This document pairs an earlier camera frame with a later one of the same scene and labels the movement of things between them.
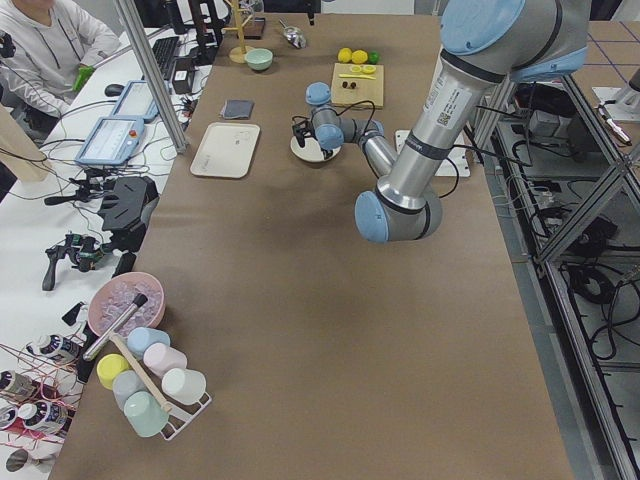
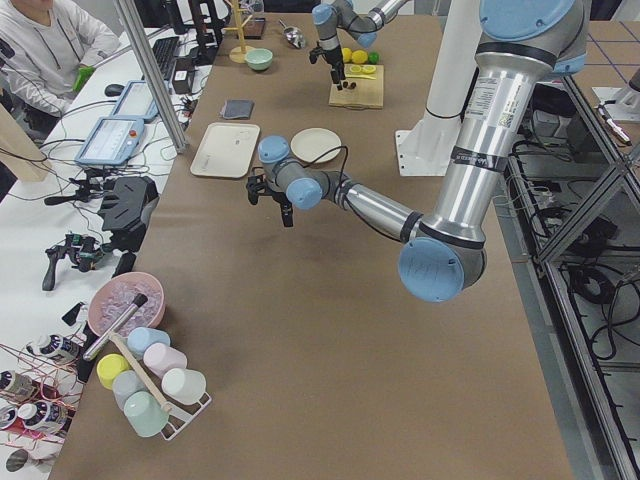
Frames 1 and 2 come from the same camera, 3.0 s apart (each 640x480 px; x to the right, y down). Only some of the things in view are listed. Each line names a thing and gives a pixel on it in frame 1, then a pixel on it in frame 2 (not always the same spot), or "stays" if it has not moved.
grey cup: [124, 384] stays
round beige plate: [312, 151] stays
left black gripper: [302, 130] to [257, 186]
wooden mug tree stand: [238, 54] stays
